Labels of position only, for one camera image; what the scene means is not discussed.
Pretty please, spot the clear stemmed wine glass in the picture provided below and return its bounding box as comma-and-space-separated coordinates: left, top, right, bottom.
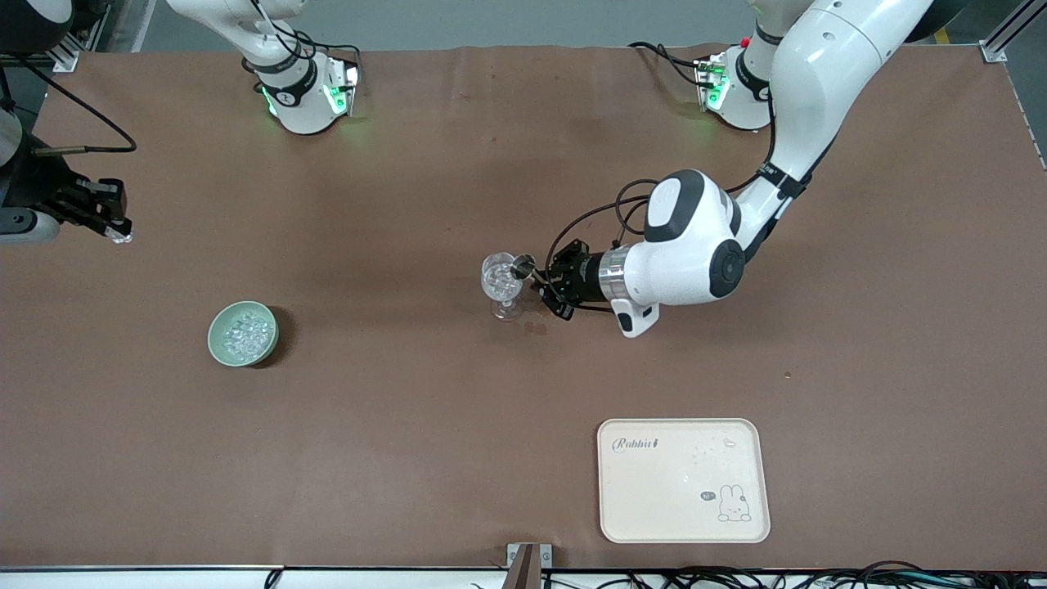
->
480, 252, 525, 321

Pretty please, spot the heap of clear ice cubes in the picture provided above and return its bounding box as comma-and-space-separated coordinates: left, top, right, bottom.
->
221, 309, 272, 362

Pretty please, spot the mint green ceramic bowl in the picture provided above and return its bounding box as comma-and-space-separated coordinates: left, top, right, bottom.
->
207, 300, 280, 369

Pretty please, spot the cream rabbit print tray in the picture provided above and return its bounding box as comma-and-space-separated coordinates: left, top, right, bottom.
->
597, 418, 771, 545

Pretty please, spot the brown table cover mat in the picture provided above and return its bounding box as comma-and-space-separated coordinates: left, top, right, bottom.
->
0, 45, 1047, 571

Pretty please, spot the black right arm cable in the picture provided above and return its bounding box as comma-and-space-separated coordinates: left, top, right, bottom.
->
0, 65, 138, 156

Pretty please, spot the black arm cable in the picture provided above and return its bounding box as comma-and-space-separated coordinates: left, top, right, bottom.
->
0, 65, 138, 156
544, 78, 790, 313

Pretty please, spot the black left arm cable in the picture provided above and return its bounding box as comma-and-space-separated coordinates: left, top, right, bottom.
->
544, 78, 790, 313

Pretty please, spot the grey metal mount bracket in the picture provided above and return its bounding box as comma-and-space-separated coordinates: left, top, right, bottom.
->
506, 542, 554, 589

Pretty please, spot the bundle of black floor cables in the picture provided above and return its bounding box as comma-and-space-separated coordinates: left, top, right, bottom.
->
540, 563, 1047, 589

